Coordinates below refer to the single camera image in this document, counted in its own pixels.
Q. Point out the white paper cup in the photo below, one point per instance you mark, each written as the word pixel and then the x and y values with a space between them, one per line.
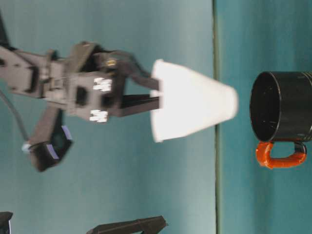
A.
pixel 195 102

